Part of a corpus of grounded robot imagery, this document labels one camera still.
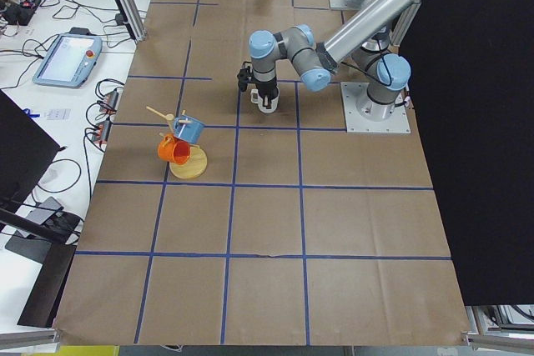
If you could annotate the wooden mug tree stand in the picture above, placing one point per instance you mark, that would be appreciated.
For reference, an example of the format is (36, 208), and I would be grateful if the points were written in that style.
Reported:
(198, 160)

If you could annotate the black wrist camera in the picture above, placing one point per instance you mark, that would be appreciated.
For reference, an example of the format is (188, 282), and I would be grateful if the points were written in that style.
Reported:
(245, 76)

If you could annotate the white mug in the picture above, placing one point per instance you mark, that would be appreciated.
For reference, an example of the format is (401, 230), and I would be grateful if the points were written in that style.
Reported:
(265, 105)

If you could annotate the orange mug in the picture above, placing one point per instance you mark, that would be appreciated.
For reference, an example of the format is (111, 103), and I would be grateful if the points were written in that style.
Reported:
(173, 150)

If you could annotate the blue teach pendant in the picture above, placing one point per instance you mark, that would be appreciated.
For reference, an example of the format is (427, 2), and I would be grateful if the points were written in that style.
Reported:
(69, 61)

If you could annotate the black monitor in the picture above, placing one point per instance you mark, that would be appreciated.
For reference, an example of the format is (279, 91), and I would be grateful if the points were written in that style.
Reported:
(26, 153)

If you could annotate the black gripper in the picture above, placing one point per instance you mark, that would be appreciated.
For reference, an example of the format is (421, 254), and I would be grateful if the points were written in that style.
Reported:
(267, 90)

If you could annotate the blue mug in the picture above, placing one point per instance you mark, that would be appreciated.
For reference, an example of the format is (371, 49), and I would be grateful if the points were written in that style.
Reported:
(187, 128)

